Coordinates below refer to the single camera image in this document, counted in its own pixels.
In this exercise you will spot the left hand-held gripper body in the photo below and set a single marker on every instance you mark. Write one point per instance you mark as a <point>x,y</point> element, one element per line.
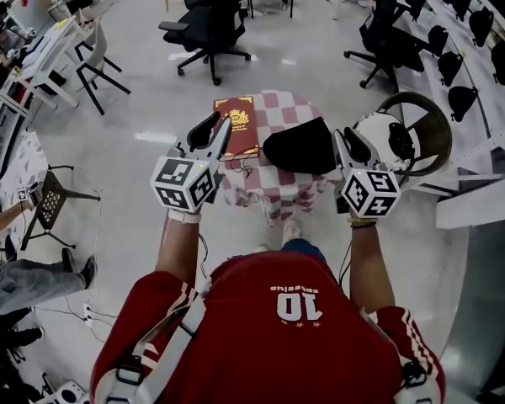
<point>181,187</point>

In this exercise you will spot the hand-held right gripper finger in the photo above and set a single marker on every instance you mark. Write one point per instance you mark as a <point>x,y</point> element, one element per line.
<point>341,154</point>
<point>364,154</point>

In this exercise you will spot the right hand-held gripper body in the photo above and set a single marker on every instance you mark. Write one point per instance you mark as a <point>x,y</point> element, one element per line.
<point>370,194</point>

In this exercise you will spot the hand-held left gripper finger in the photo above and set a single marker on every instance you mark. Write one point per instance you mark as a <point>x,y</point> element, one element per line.
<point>223,145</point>
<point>198,135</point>

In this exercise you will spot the person's left forearm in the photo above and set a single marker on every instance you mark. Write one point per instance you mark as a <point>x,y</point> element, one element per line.
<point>177,246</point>

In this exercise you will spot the person's right forearm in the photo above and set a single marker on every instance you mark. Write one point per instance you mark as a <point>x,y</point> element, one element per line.
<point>370,267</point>

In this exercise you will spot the white round seat cushion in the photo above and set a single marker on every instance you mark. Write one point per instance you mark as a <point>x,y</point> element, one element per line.
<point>374,126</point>

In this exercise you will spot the red book gold emblem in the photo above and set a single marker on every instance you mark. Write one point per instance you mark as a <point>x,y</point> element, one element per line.
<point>244,124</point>

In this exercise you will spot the white wristband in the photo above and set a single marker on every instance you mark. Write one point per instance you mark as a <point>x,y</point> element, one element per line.
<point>185,217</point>

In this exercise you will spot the table with checkered tablecloth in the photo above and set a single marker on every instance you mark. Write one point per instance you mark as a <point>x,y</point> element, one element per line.
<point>273,187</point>

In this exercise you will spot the dark wicker round chair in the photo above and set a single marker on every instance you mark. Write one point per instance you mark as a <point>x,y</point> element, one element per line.
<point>439,129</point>

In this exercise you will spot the person's blue shorts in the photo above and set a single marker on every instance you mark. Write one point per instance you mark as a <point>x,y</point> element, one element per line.
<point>307,248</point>

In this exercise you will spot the person's white shoe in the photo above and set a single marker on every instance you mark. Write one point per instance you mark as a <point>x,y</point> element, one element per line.
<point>290,230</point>

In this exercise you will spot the white slanted beam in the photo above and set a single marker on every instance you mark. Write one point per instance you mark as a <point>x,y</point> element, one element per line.
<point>480,208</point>

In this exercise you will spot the rows of black bags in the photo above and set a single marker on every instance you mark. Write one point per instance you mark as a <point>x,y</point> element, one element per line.
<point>463,99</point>

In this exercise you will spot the black metal lattice chair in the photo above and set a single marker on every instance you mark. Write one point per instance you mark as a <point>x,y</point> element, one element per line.
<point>50,204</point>

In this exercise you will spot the grey chair black legs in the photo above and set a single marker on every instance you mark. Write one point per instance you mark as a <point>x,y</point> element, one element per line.
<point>97,49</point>

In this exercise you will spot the white power strip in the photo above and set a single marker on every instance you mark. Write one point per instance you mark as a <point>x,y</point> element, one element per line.
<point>88,312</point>

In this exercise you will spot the white triangle-patterned table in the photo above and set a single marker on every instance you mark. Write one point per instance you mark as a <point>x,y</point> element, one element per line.
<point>25,162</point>

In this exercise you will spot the white desk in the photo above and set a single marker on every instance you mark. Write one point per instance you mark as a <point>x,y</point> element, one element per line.
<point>50,49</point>

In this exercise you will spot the person's red jersey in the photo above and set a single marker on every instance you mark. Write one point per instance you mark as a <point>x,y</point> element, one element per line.
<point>256,352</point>

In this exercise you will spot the white refrigerator red sticker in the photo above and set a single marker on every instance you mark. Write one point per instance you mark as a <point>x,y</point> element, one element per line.
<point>29,13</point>

